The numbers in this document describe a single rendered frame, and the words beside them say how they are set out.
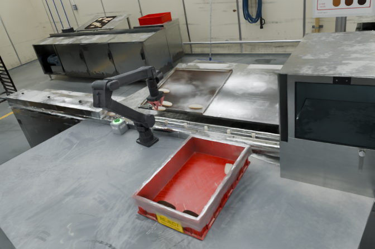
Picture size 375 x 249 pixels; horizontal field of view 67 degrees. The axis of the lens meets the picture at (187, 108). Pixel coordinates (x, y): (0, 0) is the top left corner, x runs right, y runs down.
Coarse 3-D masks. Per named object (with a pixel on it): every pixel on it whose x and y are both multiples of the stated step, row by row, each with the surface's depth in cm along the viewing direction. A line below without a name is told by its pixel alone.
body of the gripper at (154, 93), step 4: (148, 88) 168; (152, 88) 166; (156, 88) 168; (152, 92) 168; (156, 92) 168; (160, 92) 173; (148, 96) 171; (152, 96) 169; (156, 96) 169; (152, 100) 168
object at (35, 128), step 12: (84, 96) 254; (12, 108) 258; (24, 120) 260; (36, 120) 248; (48, 120) 237; (60, 120) 225; (72, 120) 213; (24, 132) 274; (36, 132) 260; (48, 132) 247; (60, 132) 235; (36, 144) 272; (372, 216) 109; (372, 228) 111; (372, 240) 114
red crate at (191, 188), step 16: (192, 160) 143; (208, 160) 140; (224, 160) 138; (176, 176) 134; (192, 176) 132; (208, 176) 130; (224, 176) 128; (240, 176) 125; (160, 192) 126; (176, 192) 124; (192, 192) 123; (208, 192) 121; (176, 208) 116; (192, 208) 115; (208, 224) 104
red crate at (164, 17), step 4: (164, 12) 522; (168, 12) 518; (144, 16) 528; (148, 16) 540; (152, 16) 537; (156, 16) 533; (160, 16) 489; (164, 16) 499; (168, 16) 510; (140, 20) 512; (144, 20) 508; (148, 20) 504; (152, 20) 500; (156, 20) 497; (160, 20) 493; (164, 20) 500; (168, 20) 511; (140, 24) 516; (144, 24) 512; (148, 24) 508; (152, 24) 504
